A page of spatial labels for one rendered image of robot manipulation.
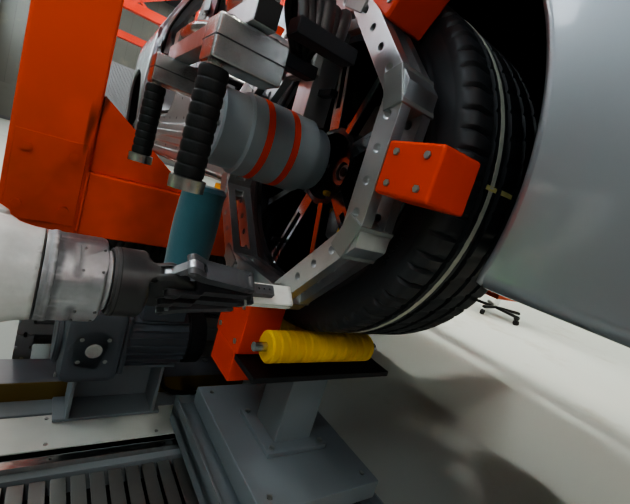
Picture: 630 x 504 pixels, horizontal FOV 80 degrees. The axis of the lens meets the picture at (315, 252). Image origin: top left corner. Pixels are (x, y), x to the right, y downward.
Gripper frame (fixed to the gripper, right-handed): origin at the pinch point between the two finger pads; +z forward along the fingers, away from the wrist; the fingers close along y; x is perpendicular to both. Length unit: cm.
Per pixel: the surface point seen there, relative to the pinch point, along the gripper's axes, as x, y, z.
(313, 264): 5.2, 1.8, 7.7
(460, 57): 23.7, 31.2, 15.5
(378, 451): -24, -66, 80
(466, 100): 17.2, 29.4, 15.6
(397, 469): -30, -60, 80
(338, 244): 4.7, 8.8, 6.9
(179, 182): 10.1, 6.8, -14.6
